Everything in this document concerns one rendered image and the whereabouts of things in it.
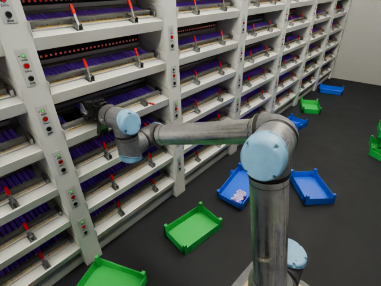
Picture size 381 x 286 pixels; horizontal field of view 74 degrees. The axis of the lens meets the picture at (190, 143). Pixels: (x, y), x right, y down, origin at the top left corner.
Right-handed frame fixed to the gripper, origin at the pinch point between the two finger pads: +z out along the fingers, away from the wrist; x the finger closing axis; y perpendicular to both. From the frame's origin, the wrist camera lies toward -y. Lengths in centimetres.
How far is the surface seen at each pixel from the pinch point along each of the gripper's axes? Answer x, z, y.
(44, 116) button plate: 19.6, -9.1, 6.5
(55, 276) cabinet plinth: 39, 2, -78
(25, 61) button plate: 19.5, -10.8, 26.9
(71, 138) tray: 12.5, -7.8, -6.5
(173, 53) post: -51, -10, 17
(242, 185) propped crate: -81, -34, -79
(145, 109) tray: -28.7, -7.3, -7.8
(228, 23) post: -116, -2, 26
